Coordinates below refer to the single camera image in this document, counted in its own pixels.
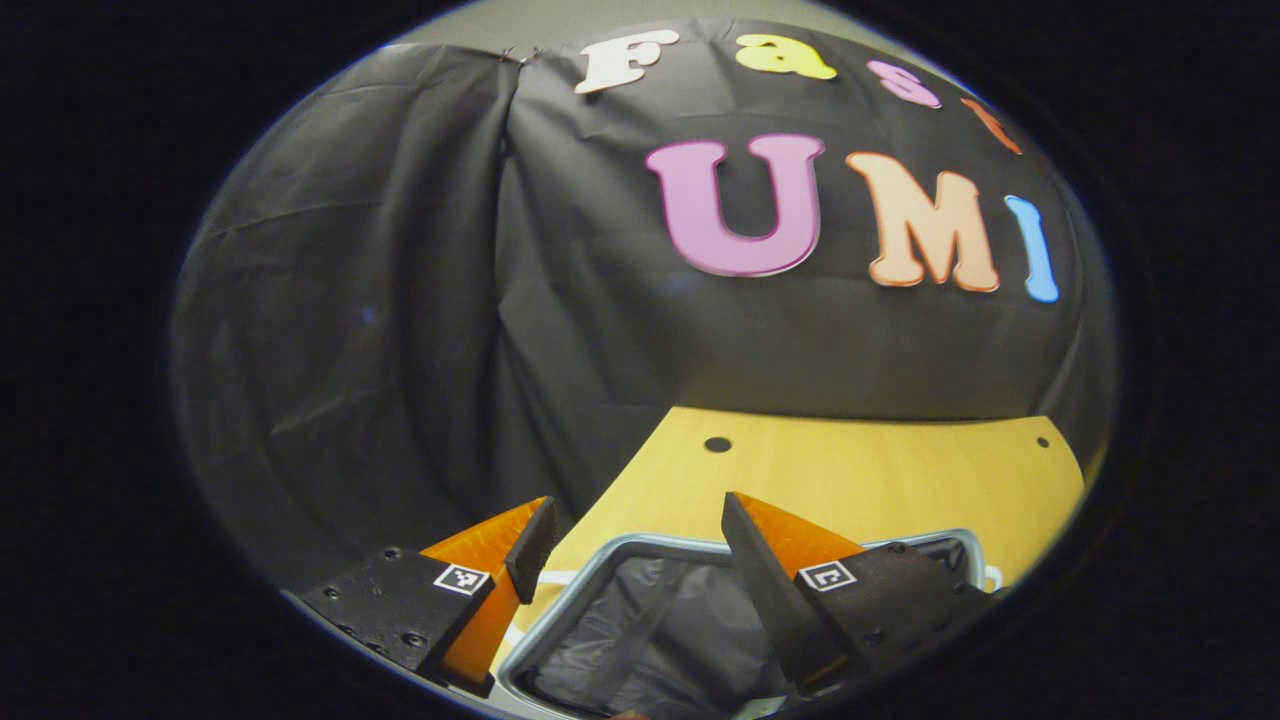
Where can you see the light blue suitcase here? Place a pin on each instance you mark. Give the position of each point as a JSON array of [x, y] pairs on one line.
[[650, 640]]

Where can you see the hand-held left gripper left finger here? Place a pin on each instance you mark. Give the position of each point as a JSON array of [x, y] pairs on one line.
[[535, 545]]

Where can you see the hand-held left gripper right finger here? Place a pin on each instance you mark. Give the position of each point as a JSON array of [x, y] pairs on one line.
[[765, 590]]

